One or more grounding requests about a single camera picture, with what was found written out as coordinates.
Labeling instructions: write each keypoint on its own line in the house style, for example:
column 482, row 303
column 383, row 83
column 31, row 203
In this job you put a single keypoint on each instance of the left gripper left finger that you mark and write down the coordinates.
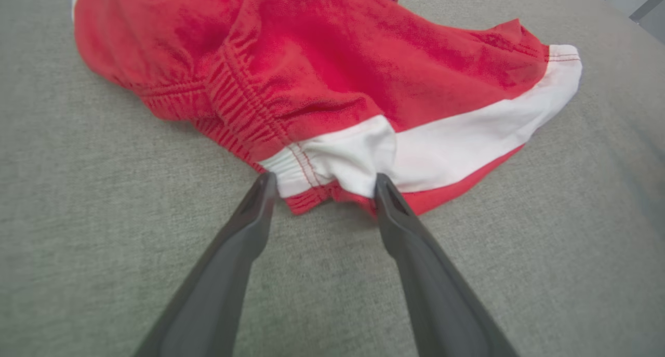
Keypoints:
column 218, row 294

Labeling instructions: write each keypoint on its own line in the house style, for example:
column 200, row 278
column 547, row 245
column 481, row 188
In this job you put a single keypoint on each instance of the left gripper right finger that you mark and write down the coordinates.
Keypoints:
column 441, row 305

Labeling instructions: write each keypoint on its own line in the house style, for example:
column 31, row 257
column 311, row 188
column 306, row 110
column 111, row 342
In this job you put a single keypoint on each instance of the red shorts with white stripe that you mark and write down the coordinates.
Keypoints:
column 337, row 61

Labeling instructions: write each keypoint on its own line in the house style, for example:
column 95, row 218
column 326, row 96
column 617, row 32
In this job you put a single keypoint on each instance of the grey fabric sofa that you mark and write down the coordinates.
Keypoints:
column 104, row 242

